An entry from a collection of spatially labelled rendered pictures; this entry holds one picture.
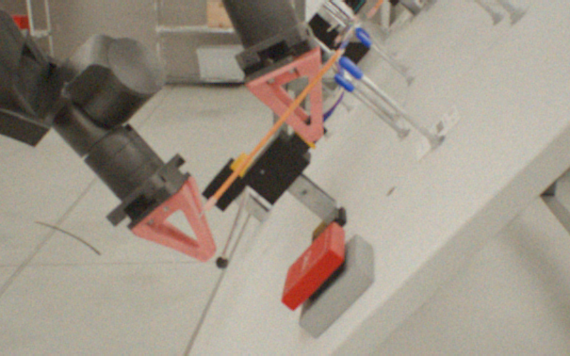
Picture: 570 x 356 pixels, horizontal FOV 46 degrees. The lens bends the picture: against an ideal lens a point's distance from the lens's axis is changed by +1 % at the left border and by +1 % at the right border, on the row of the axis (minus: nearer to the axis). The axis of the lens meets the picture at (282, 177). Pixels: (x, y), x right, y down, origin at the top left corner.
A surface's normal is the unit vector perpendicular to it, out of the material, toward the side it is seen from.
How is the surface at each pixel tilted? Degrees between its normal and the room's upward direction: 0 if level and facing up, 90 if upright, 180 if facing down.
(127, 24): 90
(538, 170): 90
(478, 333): 0
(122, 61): 53
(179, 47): 90
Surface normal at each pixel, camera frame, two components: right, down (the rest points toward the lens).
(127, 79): 0.64, -0.44
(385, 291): -0.76, -0.64
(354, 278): -0.11, 0.29
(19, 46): 0.99, -0.10
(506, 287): -0.01, -0.96
